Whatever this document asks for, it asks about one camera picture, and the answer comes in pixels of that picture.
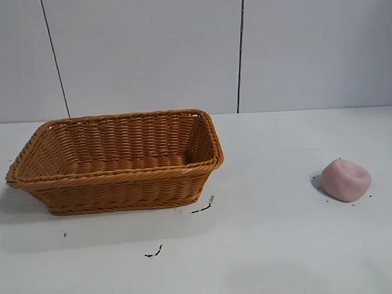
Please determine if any brown woven wicker basket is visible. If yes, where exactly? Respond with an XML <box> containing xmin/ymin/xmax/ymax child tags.
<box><xmin>2</xmin><ymin>107</ymin><xmax>228</xmax><ymax>219</ymax></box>

